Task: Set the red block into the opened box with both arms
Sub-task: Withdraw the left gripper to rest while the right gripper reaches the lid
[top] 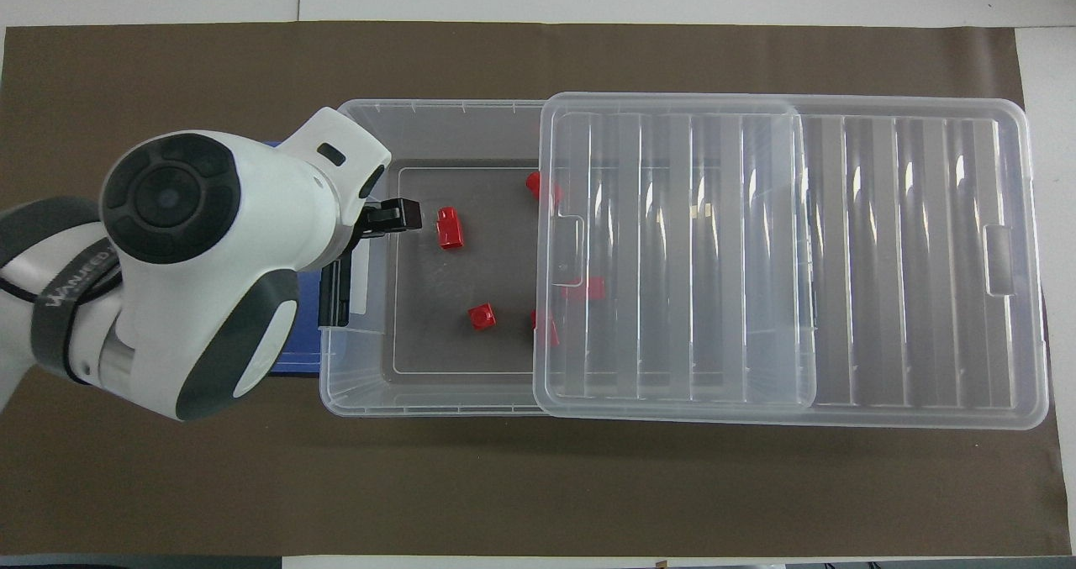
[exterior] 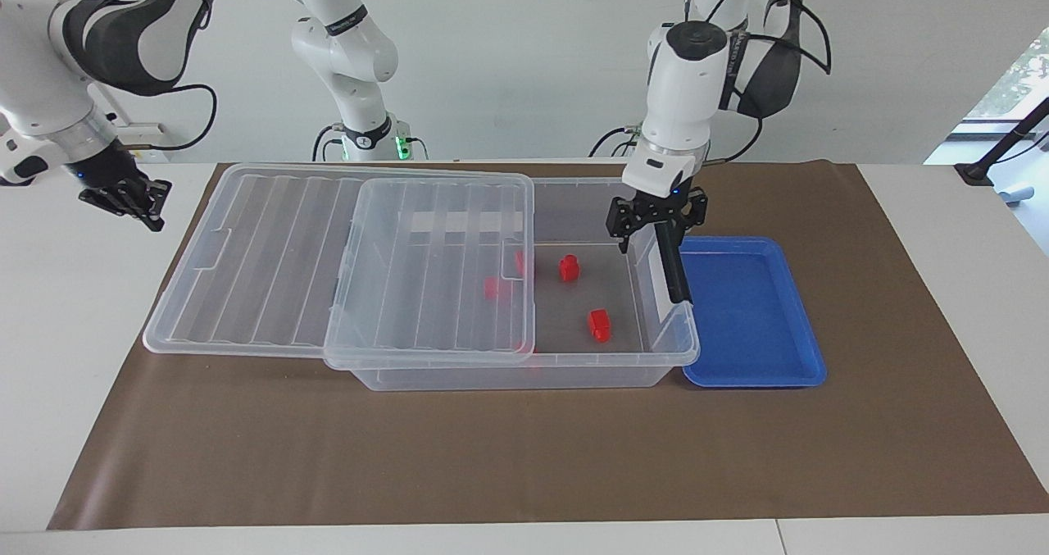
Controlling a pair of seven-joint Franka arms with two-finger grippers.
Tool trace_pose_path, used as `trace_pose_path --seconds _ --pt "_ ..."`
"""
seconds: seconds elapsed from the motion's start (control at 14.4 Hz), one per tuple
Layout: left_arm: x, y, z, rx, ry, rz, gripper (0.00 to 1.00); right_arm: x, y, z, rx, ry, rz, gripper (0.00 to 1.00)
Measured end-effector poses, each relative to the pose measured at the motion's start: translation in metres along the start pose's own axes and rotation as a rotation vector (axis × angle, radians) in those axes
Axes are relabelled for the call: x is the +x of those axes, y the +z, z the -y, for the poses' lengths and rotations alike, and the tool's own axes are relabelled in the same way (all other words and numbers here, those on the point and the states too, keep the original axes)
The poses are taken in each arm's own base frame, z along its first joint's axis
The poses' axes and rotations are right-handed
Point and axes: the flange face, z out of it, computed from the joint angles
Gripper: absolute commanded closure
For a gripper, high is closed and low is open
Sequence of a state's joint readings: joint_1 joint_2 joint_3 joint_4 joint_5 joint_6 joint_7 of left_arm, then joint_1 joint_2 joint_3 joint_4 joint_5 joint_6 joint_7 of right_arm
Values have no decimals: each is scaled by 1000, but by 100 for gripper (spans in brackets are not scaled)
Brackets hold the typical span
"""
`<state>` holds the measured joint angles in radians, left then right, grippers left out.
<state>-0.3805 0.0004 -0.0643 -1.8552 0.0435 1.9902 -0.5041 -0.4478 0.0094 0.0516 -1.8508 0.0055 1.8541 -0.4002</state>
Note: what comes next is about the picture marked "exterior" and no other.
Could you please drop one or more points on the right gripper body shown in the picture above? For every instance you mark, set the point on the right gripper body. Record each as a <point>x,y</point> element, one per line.
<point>98,164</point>

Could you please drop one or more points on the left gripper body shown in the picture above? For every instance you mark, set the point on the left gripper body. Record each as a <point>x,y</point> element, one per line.
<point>660,206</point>

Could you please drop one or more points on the clear plastic box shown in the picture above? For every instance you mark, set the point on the clear plastic box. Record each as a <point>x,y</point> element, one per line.
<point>590,366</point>

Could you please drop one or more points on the clear plastic lid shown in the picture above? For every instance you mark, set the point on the clear plastic lid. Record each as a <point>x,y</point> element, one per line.
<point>270,260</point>

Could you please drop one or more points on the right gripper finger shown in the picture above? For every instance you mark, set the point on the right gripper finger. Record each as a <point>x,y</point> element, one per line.
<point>123,208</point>
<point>154,193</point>

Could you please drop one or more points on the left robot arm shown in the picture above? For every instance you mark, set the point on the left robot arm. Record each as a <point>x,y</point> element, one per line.
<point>684,88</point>

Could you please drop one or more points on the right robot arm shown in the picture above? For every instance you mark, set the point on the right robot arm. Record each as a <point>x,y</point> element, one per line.
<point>346,47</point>

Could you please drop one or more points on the black stand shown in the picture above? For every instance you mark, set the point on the black stand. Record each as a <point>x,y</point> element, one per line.
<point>1012,133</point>

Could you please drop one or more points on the red block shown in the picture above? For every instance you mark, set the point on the red block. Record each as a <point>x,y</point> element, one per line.
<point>520,263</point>
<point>600,325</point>
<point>492,288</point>
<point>568,269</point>

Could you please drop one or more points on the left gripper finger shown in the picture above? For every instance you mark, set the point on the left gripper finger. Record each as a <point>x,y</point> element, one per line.
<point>620,217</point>
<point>697,207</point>

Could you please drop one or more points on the blue plastic tray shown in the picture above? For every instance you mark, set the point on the blue plastic tray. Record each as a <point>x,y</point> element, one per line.
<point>750,317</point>

